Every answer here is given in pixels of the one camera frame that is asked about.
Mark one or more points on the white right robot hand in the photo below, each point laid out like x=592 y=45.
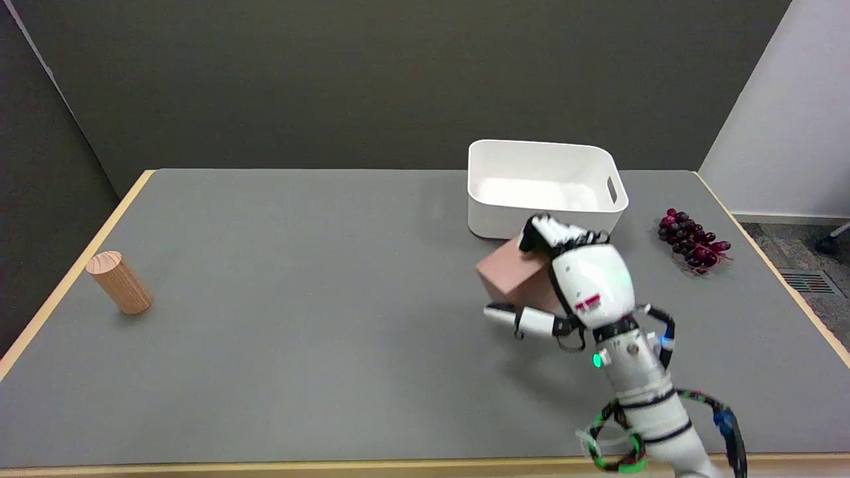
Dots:
x=591 y=279

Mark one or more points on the wooden cube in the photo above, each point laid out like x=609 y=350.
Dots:
x=514 y=273

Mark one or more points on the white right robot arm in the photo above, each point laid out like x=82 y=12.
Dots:
x=647 y=395

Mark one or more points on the white plastic box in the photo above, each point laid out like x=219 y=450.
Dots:
x=541 y=189

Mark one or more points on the dark red grape bunch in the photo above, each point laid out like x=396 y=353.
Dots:
x=692 y=241

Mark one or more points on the floor vent grille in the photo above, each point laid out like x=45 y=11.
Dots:
x=809 y=283

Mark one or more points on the black chair caster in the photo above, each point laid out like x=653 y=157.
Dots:
x=829 y=243

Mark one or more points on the wooden cylinder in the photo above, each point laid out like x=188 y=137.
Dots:
x=119 y=282

